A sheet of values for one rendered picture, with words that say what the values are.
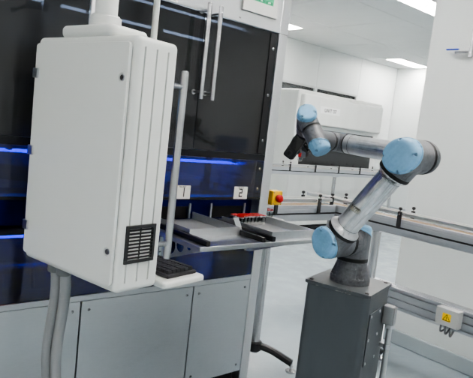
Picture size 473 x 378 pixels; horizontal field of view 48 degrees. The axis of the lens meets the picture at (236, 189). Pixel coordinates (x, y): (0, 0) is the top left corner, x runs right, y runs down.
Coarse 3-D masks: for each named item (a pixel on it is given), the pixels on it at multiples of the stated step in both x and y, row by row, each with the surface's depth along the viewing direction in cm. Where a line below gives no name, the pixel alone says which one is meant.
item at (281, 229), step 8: (248, 224) 231; (272, 224) 257; (280, 224) 252; (288, 224) 248; (296, 224) 245; (264, 232) 223; (272, 232) 220; (280, 232) 223; (288, 232) 226; (296, 232) 229; (304, 232) 233; (312, 232) 236
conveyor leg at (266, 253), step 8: (264, 256) 295; (264, 264) 296; (264, 272) 296; (264, 280) 297; (264, 288) 298; (264, 296) 299; (256, 304) 299; (256, 312) 299; (256, 320) 299; (256, 328) 300; (256, 336) 300; (256, 352) 302
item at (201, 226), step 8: (192, 216) 248; (200, 216) 243; (176, 224) 213; (184, 224) 232; (192, 224) 234; (200, 224) 236; (208, 224) 238; (216, 224) 235; (224, 224) 230; (232, 224) 227; (192, 232) 207; (200, 232) 210; (208, 232) 212; (216, 232) 215; (224, 232) 218; (232, 232) 221
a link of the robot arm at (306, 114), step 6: (300, 108) 199; (306, 108) 199; (312, 108) 198; (300, 114) 198; (306, 114) 198; (312, 114) 198; (300, 120) 199; (306, 120) 198; (312, 120) 198; (300, 126) 201
